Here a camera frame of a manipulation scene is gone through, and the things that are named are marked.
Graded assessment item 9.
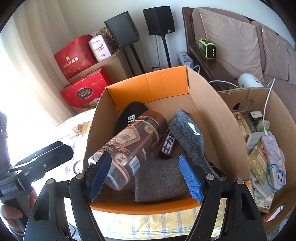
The snickers candy bar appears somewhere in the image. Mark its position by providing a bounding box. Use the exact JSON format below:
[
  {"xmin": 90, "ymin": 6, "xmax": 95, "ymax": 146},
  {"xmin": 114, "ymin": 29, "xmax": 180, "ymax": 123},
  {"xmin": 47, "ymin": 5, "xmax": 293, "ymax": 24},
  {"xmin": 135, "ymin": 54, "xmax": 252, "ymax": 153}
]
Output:
[{"xmin": 159, "ymin": 129, "xmax": 176, "ymax": 159}]

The dark grey knit sock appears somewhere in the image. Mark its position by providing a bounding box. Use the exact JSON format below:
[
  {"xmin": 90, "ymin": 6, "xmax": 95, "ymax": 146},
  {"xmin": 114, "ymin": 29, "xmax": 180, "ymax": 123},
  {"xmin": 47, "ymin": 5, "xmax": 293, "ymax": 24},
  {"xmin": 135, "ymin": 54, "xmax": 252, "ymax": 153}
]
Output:
[{"xmin": 168, "ymin": 109, "xmax": 226, "ymax": 181}]

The brown label jar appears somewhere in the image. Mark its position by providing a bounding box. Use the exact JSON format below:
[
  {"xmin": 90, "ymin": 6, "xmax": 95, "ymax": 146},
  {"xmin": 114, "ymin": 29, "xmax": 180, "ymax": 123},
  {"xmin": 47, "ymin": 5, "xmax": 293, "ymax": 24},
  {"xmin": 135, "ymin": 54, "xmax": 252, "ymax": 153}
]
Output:
[{"xmin": 95, "ymin": 110, "xmax": 167, "ymax": 191}]

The black sock white text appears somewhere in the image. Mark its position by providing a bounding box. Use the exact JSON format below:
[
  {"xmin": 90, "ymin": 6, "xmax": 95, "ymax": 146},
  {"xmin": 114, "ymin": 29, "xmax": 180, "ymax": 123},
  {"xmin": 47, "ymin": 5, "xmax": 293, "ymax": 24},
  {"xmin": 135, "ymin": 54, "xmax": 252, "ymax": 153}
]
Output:
[{"xmin": 114, "ymin": 101, "xmax": 149, "ymax": 135}]

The light grey sock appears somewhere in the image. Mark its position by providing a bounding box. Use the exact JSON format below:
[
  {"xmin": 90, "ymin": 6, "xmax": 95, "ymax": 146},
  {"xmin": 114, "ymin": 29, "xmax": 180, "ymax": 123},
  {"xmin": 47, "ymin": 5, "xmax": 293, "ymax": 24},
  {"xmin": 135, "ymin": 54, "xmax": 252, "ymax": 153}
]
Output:
[{"xmin": 134, "ymin": 153, "xmax": 189, "ymax": 202}]

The person's left hand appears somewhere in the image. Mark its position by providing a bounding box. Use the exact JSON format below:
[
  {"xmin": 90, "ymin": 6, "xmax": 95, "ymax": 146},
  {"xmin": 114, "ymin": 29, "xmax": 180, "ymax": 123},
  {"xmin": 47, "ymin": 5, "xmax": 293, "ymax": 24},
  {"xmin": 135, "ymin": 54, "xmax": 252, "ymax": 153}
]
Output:
[{"xmin": 1, "ymin": 189, "xmax": 38, "ymax": 235}]

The yellow plaid tablecloth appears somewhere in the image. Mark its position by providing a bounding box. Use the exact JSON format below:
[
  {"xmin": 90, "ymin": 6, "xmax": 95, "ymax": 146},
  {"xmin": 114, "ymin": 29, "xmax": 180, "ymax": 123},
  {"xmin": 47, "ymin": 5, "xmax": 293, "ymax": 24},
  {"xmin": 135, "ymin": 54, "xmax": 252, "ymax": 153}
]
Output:
[{"xmin": 58, "ymin": 108, "xmax": 228, "ymax": 240}]

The orange cardboard fruit box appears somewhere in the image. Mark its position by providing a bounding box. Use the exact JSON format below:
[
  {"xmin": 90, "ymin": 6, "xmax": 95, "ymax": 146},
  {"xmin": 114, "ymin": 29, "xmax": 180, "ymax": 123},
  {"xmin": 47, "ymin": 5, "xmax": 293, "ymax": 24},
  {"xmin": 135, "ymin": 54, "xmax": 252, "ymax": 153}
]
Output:
[{"xmin": 82, "ymin": 65, "xmax": 251, "ymax": 215}]

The red chocolate gift bag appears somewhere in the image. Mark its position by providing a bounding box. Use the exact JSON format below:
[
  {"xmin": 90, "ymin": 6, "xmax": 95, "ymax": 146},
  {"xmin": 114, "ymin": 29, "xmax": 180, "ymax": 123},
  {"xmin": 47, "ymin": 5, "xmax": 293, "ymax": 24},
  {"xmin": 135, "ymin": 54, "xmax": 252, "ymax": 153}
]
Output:
[{"xmin": 61, "ymin": 67, "xmax": 112, "ymax": 113}]

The beige curtain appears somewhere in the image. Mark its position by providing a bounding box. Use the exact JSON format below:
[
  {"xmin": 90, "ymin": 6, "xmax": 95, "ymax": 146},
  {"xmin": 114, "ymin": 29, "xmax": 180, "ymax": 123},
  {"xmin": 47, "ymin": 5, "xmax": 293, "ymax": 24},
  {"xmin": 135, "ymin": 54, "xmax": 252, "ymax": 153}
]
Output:
[{"xmin": 1, "ymin": 1, "xmax": 76, "ymax": 126}]

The white power strip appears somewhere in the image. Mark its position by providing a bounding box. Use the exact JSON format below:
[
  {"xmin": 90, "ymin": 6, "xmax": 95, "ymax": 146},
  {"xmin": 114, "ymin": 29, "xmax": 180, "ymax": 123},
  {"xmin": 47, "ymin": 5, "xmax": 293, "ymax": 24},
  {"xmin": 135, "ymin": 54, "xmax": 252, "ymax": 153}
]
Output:
[{"xmin": 261, "ymin": 135, "xmax": 287, "ymax": 191}]

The red tea gift bag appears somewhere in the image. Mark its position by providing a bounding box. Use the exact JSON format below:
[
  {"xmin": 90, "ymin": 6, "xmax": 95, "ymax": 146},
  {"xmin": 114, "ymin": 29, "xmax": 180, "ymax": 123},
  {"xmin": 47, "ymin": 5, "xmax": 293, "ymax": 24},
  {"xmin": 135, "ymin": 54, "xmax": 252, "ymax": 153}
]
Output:
[{"xmin": 54, "ymin": 35, "xmax": 97, "ymax": 80}]

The brown cardboard clutter box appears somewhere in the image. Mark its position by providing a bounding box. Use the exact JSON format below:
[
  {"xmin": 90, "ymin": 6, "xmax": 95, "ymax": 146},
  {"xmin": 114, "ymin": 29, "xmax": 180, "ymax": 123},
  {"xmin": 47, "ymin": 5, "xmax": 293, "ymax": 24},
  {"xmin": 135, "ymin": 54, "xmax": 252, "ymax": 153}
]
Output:
[{"xmin": 219, "ymin": 87, "xmax": 295, "ymax": 234}]

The brown cardboard carton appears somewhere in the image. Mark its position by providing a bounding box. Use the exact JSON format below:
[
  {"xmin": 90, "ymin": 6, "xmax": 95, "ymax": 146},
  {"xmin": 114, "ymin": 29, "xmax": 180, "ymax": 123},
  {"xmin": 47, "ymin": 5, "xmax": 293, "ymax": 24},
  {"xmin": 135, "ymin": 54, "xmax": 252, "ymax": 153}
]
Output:
[{"xmin": 68, "ymin": 49, "xmax": 133, "ymax": 83}]

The white tissue roll pack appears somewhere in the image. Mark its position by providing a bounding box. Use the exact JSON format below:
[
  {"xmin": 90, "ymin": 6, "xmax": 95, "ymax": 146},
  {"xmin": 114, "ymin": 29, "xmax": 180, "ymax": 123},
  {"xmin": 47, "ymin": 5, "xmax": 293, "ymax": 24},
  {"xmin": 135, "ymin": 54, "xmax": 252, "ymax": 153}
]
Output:
[{"xmin": 88, "ymin": 34, "xmax": 113, "ymax": 62}]

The white round device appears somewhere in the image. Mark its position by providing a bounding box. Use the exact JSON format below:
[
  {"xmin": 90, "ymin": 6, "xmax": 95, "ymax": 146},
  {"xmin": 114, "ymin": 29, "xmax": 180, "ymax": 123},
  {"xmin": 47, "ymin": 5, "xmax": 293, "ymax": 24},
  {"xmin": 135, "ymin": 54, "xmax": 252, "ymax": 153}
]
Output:
[{"xmin": 238, "ymin": 73, "xmax": 263, "ymax": 88}]

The white blue small box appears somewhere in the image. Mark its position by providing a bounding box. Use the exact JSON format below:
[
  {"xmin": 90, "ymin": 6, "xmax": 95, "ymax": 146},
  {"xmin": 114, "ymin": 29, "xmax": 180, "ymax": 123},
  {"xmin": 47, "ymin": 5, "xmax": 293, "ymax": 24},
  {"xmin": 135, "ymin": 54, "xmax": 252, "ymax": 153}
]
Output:
[{"xmin": 177, "ymin": 52, "xmax": 194, "ymax": 68}]

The green portable radio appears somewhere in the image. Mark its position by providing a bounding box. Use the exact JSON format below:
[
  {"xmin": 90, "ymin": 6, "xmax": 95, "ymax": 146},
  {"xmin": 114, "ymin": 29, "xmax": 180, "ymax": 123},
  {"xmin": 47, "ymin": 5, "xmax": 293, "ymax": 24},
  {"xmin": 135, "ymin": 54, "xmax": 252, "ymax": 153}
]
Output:
[{"xmin": 199, "ymin": 38, "xmax": 216, "ymax": 59}]

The left black speaker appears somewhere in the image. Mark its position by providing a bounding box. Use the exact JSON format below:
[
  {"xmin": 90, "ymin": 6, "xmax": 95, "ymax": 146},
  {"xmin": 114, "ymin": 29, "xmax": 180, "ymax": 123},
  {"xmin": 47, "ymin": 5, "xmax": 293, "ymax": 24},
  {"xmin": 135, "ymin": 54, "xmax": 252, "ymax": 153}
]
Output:
[{"xmin": 104, "ymin": 11, "xmax": 145, "ymax": 74}]

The black speaker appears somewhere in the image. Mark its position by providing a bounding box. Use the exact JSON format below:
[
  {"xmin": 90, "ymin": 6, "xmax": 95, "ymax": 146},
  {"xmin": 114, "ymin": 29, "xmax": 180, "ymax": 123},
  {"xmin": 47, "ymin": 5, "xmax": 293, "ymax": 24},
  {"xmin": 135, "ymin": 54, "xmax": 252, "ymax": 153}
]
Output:
[
  {"xmin": 104, "ymin": 11, "xmax": 145, "ymax": 74},
  {"xmin": 142, "ymin": 6, "xmax": 175, "ymax": 68}
]

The beige sofa cushion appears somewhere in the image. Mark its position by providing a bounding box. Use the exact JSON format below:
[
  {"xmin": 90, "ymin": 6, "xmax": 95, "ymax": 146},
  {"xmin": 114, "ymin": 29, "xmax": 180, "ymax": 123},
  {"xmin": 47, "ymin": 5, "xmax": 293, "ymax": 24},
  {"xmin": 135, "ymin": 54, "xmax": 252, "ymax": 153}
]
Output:
[{"xmin": 199, "ymin": 9, "xmax": 263, "ymax": 81}]

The brown sofa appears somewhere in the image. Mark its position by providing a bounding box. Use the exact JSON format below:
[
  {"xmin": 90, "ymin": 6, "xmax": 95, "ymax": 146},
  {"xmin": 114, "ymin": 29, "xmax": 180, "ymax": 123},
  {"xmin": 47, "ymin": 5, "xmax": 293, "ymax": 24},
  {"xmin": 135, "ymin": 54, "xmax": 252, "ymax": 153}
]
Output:
[{"xmin": 182, "ymin": 7, "xmax": 295, "ymax": 118}]

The right black speaker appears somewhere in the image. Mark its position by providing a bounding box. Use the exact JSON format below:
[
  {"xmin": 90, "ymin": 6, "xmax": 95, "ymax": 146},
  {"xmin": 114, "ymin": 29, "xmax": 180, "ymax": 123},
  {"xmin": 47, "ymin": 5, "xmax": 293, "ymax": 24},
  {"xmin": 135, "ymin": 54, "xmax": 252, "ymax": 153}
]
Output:
[{"xmin": 142, "ymin": 6, "xmax": 175, "ymax": 68}]

